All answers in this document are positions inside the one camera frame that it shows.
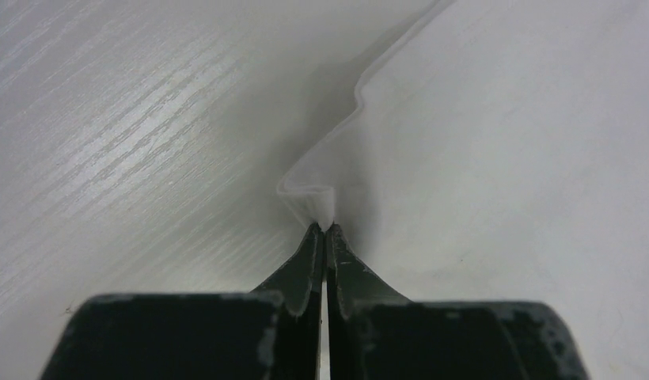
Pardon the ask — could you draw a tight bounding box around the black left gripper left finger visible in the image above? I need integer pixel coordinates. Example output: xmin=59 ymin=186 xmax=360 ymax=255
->
xmin=41 ymin=224 xmax=324 ymax=379

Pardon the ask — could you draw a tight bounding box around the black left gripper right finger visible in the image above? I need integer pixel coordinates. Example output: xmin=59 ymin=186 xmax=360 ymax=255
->
xmin=324 ymin=225 xmax=588 ymax=379

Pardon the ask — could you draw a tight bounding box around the white t shirt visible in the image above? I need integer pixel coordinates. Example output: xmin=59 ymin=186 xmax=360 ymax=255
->
xmin=277 ymin=1 xmax=649 ymax=379

